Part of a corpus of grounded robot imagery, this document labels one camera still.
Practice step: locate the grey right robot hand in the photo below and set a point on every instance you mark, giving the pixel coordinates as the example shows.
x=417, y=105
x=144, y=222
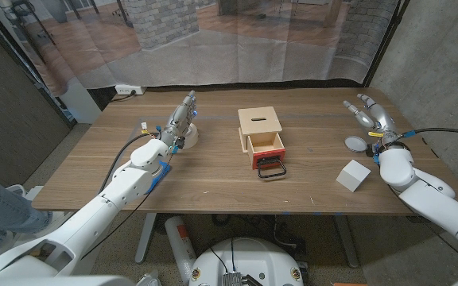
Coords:
x=384, y=121

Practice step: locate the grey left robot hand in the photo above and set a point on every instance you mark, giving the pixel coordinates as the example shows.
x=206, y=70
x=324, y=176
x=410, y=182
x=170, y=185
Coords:
x=179, y=123

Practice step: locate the silver metal jar lid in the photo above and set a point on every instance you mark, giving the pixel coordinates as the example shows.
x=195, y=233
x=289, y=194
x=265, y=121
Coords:
x=355, y=144

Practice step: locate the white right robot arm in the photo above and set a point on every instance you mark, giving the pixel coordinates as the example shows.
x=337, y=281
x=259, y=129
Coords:
x=431, y=202

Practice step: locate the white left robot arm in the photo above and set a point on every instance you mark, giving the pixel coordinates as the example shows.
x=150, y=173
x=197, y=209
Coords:
x=102, y=206

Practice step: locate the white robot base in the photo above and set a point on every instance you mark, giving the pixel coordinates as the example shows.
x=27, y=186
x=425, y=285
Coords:
x=249, y=262

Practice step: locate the white cube block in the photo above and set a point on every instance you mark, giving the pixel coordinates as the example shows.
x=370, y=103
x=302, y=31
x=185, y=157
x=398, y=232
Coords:
x=352, y=175

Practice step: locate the red fronted wooden drawer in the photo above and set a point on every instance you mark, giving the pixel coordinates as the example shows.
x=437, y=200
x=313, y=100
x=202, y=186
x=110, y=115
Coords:
x=266, y=143

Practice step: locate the cream masking tape roll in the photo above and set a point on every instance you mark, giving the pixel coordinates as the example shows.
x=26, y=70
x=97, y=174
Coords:
x=192, y=137

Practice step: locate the blue flat plastic object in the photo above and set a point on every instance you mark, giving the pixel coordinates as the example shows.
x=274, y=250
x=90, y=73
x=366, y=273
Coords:
x=160, y=176

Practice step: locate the white power strip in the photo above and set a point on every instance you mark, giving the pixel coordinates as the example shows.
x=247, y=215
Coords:
x=127, y=89

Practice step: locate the black backdrop stand pole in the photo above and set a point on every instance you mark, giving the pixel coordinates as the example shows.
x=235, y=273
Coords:
x=384, y=43

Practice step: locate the wooden box with slot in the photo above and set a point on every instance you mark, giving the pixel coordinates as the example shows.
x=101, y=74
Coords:
x=258, y=119

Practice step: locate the printed room backdrop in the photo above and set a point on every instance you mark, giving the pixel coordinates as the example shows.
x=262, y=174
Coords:
x=221, y=51

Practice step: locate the white table leg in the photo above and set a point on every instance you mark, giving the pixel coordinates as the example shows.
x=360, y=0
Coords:
x=145, y=238
x=346, y=242

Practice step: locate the white roll with orange label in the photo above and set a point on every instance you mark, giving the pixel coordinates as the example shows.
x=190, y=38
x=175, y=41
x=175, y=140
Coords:
x=181, y=246

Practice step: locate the dark wood wall panel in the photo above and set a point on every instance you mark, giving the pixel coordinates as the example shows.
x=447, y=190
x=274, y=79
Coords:
x=10, y=111

